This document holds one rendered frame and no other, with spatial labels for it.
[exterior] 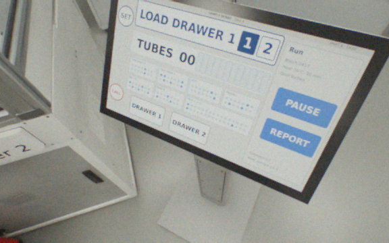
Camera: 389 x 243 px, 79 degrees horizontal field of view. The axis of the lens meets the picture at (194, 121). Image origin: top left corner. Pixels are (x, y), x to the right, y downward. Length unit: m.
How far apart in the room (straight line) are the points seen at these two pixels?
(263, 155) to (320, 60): 0.20
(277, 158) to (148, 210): 1.13
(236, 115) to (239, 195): 1.03
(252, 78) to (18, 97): 0.53
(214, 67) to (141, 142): 1.27
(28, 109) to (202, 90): 0.45
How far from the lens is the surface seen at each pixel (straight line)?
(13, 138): 0.81
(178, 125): 0.52
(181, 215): 1.44
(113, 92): 0.60
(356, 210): 1.68
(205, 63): 0.47
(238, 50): 0.46
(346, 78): 0.45
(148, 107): 0.55
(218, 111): 0.48
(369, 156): 1.86
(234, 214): 1.44
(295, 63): 0.45
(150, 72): 0.53
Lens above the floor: 1.45
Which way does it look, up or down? 59 degrees down
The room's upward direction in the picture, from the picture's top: 7 degrees counter-clockwise
